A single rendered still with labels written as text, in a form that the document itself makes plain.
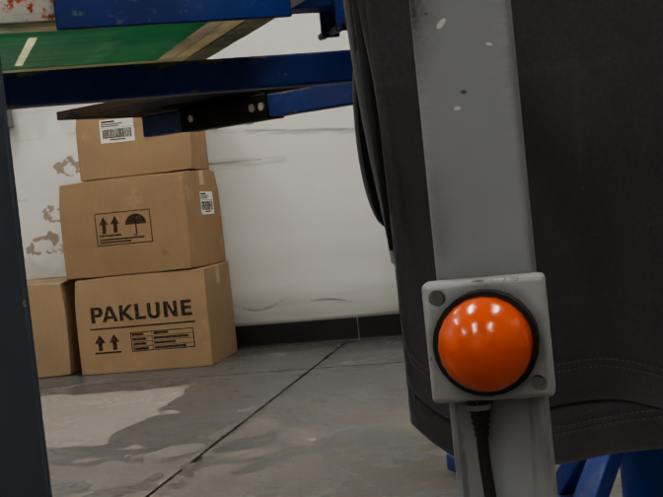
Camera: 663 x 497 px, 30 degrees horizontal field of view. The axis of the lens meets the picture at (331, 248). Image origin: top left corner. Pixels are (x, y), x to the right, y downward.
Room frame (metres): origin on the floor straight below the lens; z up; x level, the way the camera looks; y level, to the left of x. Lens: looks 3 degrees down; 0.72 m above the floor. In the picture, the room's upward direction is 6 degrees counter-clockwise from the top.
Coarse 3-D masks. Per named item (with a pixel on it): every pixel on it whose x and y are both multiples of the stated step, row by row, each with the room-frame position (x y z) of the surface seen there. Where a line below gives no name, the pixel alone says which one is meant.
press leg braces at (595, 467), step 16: (560, 464) 2.37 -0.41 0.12; (576, 464) 2.31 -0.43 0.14; (592, 464) 1.93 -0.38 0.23; (608, 464) 1.92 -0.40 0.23; (560, 480) 2.37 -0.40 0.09; (576, 480) 2.36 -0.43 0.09; (592, 480) 1.91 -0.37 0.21; (608, 480) 1.92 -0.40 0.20; (560, 496) 2.38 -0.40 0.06; (576, 496) 1.90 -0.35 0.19; (592, 496) 1.89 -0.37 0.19; (608, 496) 1.91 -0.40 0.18
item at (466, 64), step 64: (448, 0) 0.50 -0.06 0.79; (448, 64) 0.50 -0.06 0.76; (512, 64) 0.50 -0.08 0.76; (448, 128) 0.50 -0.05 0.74; (512, 128) 0.50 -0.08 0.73; (448, 192) 0.50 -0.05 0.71; (512, 192) 0.50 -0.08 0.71; (448, 256) 0.50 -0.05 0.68; (512, 256) 0.50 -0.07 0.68; (448, 384) 0.49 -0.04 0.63; (512, 448) 0.50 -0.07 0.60
